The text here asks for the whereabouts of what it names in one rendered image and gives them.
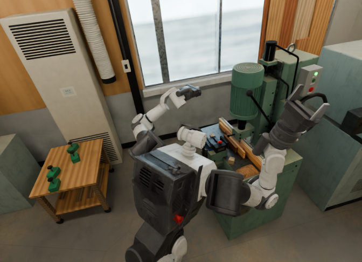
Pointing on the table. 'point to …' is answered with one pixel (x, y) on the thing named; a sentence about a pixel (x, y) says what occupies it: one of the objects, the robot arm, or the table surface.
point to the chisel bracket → (243, 132)
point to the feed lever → (260, 110)
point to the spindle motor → (242, 82)
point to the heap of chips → (248, 171)
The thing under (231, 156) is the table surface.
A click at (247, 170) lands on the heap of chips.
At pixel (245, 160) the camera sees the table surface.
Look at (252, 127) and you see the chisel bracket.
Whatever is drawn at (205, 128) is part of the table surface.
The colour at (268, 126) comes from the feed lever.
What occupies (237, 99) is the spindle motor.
